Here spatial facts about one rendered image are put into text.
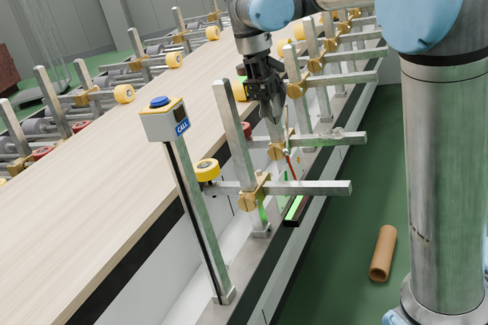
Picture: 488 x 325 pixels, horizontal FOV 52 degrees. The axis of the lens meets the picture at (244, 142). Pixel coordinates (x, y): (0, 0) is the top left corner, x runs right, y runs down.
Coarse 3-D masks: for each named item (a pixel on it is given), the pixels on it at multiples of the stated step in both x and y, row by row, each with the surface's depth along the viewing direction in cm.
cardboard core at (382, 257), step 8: (384, 232) 231; (392, 232) 231; (384, 240) 226; (392, 240) 227; (376, 248) 223; (384, 248) 221; (392, 248) 224; (376, 256) 218; (384, 256) 217; (376, 264) 213; (384, 264) 213; (368, 272) 214; (376, 272) 218; (384, 272) 211; (376, 280) 214; (384, 280) 213
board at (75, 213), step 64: (192, 64) 259; (128, 128) 193; (192, 128) 176; (0, 192) 167; (64, 192) 154; (128, 192) 143; (0, 256) 128; (64, 256) 121; (0, 320) 104; (64, 320) 102
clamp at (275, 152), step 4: (292, 128) 163; (284, 132) 162; (292, 132) 162; (284, 140) 157; (272, 144) 156; (276, 144) 155; (280, 144) 155; (284, 144) 155; (272, 148) 154; (276, 148) 154; (280, 148) 154; (268, 152) 156; (272, 152) 155; (276, 152) 155; (280, 152) 154; (272, 156) 156; (276, 156) 155; (280, 156) 155; (284, 156) 157; (276, 160) 156
